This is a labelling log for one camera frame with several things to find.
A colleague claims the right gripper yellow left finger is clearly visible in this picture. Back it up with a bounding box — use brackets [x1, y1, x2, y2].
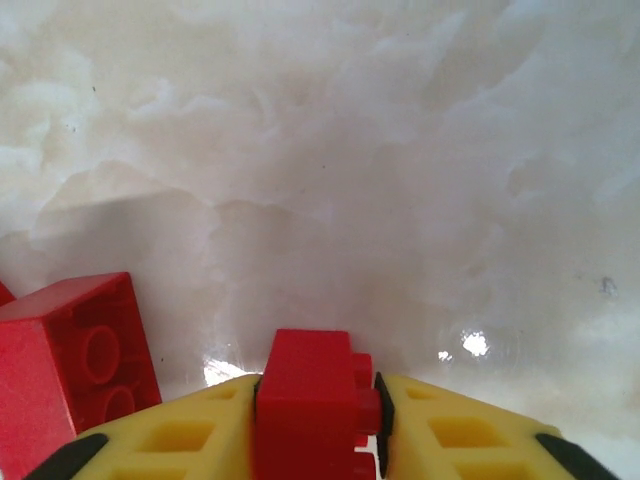
[22, 372, 263, 480]

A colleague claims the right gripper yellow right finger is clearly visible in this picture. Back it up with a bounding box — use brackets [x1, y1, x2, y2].
[373, 371, 622, 480]

